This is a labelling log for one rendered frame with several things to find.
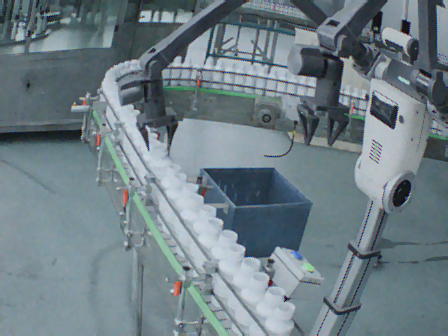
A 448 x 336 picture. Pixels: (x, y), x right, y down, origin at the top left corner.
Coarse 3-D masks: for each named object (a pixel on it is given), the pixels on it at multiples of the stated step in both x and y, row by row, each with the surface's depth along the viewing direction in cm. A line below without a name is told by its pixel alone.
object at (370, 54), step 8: (360, 48) 162; (368, 48) 164; (352, 56) 166; (360, 56) 164; (368, 56) 164; (376, 56) 165; (352, 64) 172; (360, 64) 166; (368, 64) 165; (360, 72) 169; (368, 72) 166
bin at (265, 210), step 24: (216, 168) 212; (240, 168) 216; (264, 168) 221; (216, 192) 198; (240, 192) 221; (264, 192) 226; (288, 192) 212; (216, 216) 198; (240, 216) 187; (264, 216) 191; (288, 216) 195; (240, 240) 191; (264, 240) 196; (288, 240) 201
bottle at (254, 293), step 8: (256, 272) 108; (256, 280) 105; (264, 280) 108; (248, 288) 107; (256, 288) 106; (264, 288) 106; (240, 296) 108; (248, 296) 106; (256, 296) 106; (240, 304) 108; (248, 304) 106; (256, 304) 106; (240, 312) 108; (240, 320) 109; (248, 320) 108; (232, 328) 111; (248, 328) 109
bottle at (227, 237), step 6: (222, 234) 123; (228, 234) 123; (234, 234) 123; (222, 240) 121; (228, 240) 120; (234, 240) 121; (216, 246) 123; (222, 246) 121; (216, 252) 122; (222, 252) 121; (216, 258) 121; (222, 258) 121
